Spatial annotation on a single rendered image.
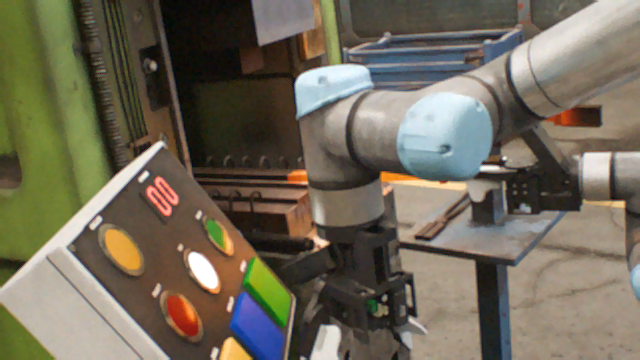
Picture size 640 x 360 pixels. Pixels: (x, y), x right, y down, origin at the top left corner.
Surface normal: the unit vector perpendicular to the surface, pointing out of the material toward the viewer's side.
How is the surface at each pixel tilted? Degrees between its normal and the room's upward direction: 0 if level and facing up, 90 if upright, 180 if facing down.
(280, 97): 90
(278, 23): 90
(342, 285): 0
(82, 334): 90
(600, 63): 108
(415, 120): 55
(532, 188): 90
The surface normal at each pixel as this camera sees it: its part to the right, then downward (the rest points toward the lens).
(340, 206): -0.12, 0.32
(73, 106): 0.88, 0.03
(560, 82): -0.52, 0.60
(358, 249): -0.79, 0.29
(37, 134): -0.46, 0.31
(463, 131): 0.69, 0.13
